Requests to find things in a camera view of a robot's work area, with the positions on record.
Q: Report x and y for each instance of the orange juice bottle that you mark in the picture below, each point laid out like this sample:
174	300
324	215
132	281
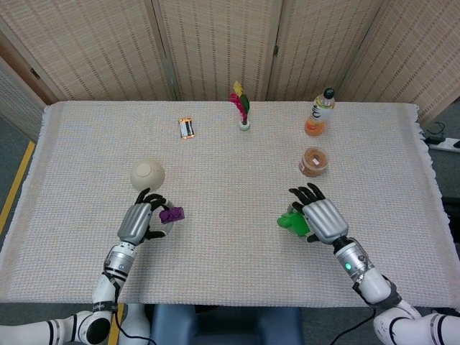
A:
318	115

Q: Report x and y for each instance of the purple toy block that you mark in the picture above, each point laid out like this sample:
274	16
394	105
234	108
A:
172	215

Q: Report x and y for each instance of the white woven tablecloth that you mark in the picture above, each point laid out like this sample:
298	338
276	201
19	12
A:
233	172

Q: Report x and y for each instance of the clear plastic snack jar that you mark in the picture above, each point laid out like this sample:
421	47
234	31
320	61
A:
313	161

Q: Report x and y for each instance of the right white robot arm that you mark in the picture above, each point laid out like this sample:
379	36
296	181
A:
363	269

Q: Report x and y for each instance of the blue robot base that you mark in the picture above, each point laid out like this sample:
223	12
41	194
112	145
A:
226	325

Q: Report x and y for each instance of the cream upturned bowl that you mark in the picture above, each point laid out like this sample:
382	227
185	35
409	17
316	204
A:
147	174

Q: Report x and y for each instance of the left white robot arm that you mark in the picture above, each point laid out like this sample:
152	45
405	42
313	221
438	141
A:
115	266

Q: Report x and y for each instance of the battery pack in wrapper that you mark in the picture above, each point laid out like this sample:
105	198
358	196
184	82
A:
187	128

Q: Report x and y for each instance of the colourful feather shuttlecock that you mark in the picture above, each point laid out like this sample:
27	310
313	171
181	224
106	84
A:
241	104

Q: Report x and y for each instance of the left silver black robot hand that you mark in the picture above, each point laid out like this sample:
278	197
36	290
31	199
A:
134	223

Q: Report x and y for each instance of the green toy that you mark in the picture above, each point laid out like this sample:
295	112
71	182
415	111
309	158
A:
293	223

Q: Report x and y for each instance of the white power strip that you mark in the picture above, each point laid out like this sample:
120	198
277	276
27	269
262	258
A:
445	145

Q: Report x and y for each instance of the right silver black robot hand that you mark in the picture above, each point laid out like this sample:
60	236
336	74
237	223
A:
325	219

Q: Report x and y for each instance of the woven folding screen panel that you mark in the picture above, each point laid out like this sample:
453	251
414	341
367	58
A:
323	43
215	43
14	97
90	50
420	54

